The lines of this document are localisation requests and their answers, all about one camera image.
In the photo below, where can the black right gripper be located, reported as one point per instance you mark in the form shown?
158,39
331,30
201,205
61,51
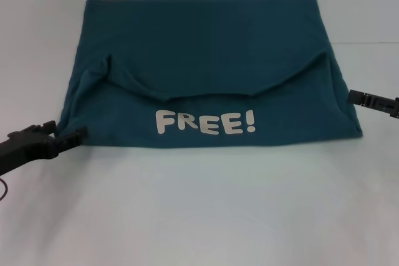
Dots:
385,105

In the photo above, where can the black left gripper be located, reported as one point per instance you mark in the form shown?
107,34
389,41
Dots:
22,150

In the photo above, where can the teal blue t-shirt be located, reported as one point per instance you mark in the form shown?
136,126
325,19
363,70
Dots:
202,45

